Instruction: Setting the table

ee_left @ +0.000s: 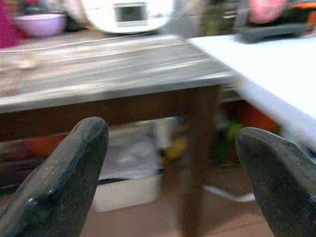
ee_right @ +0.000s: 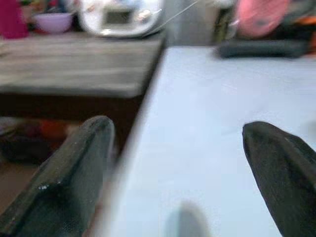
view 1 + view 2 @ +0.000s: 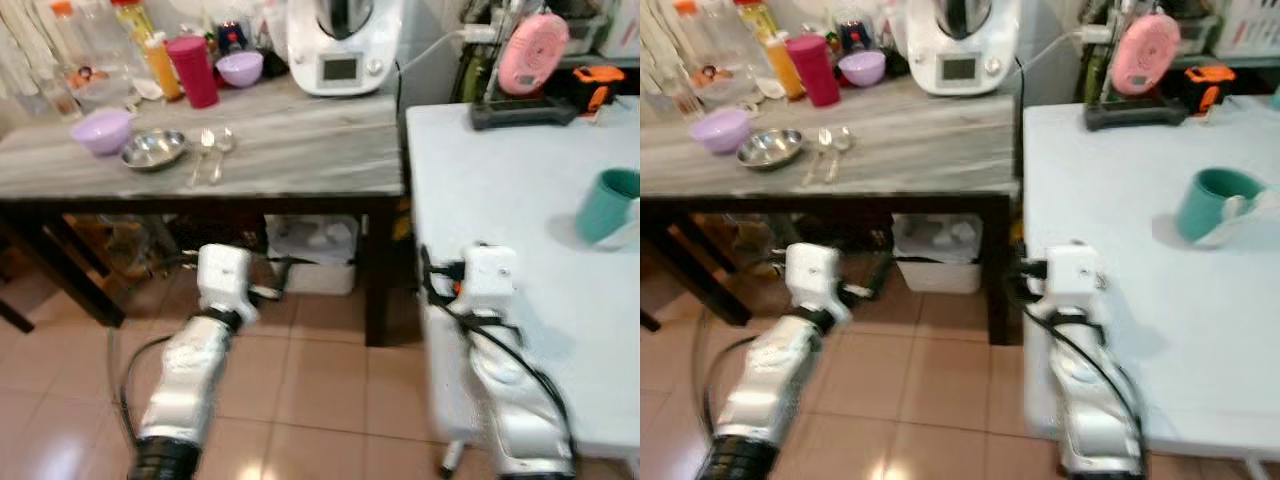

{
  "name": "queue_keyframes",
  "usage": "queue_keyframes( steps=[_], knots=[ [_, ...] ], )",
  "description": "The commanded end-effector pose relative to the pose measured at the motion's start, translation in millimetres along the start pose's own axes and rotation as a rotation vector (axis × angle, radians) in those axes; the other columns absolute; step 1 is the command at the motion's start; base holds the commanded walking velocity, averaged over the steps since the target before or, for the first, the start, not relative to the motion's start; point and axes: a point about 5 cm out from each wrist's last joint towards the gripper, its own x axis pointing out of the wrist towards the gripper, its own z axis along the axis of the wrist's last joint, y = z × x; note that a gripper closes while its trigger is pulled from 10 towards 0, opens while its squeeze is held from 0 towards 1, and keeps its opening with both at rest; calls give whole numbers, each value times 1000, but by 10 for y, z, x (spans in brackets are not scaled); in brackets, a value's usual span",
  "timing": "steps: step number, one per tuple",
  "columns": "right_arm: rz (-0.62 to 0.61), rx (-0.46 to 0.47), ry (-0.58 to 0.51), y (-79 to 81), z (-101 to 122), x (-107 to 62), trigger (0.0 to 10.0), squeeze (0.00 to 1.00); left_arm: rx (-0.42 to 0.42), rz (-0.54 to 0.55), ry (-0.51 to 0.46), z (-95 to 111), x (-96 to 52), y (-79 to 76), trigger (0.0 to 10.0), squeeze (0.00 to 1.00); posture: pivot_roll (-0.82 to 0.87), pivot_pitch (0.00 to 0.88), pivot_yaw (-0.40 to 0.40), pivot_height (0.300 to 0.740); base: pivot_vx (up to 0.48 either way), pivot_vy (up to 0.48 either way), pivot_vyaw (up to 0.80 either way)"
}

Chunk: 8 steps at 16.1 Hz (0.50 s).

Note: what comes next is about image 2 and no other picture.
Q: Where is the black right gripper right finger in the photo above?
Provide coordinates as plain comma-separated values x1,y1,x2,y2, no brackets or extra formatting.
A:
242,120,316,237

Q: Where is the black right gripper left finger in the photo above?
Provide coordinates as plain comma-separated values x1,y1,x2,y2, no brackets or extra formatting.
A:
0,116,116,237

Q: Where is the dark wooden table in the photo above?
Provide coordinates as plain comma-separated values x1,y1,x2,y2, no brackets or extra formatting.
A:
0,32,166,99

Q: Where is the black flat tray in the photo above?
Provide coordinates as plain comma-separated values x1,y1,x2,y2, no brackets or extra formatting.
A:
217,39,308,59

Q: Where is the pink round fan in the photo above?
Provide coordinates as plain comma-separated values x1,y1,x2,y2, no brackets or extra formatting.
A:
234,0,289,39

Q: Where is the lilac plastic bowl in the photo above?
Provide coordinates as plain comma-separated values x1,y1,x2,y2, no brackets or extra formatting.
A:
32,13,74,33

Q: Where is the magenta container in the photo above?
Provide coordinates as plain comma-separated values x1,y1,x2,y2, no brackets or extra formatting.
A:
0,0,29,40

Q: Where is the white rice cooker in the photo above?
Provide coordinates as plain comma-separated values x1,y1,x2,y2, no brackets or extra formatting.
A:
79,0,165,38

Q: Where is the white thin cable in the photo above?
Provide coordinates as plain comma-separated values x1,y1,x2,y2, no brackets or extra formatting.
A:
158,0,199,27

